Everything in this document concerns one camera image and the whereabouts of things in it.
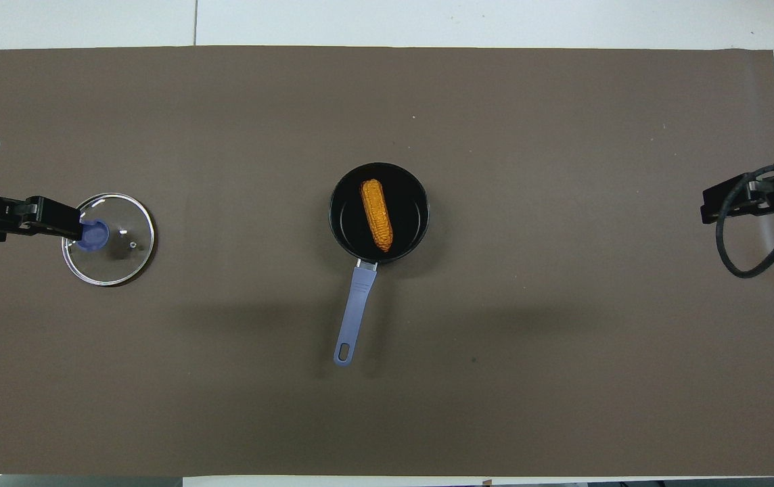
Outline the glass lid with blue knob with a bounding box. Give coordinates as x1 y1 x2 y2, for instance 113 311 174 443
62 193 156 287

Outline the orange corn cob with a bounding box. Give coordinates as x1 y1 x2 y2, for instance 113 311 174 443
359 179 394 254

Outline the brown table mat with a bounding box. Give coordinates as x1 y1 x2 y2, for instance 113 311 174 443
0 45 774 478

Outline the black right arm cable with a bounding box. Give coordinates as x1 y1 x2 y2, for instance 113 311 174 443
716 172 774 279

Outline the black pot with blue handle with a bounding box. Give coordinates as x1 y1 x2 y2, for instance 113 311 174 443
329 162 431 367

